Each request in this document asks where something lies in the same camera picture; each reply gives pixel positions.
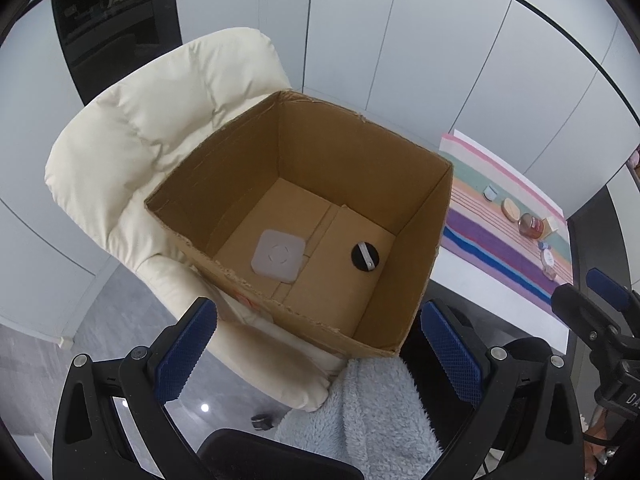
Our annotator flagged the white table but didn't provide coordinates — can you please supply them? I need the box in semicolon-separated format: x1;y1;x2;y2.
428;128;572;356

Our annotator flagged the white round compact case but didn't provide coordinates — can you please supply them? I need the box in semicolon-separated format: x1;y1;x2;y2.
540;248;555;269

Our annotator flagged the red gold tin can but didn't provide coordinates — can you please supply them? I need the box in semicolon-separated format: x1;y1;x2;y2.
518;212;544;240

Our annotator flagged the striped colourful cloth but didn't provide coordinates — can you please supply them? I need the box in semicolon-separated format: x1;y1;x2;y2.
439;131;573;312

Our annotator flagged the translucent square plastic lid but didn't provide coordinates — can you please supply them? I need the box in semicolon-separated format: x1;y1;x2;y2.
250;229;306;284

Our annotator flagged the beige cardboard cosmetic box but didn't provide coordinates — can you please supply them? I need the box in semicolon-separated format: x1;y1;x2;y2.
541;216;560;238

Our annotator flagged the brown cardboard box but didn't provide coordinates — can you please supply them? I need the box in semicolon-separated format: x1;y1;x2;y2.
143;90;455;360

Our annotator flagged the cream padded armchair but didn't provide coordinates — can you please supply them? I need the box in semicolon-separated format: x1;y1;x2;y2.
44;27;345;412

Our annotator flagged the grey fluffy blanket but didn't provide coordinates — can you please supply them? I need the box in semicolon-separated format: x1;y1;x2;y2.
274;358;442;479

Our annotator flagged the clear bottle pink cap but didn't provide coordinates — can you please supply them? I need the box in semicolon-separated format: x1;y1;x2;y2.
542;264;558;281

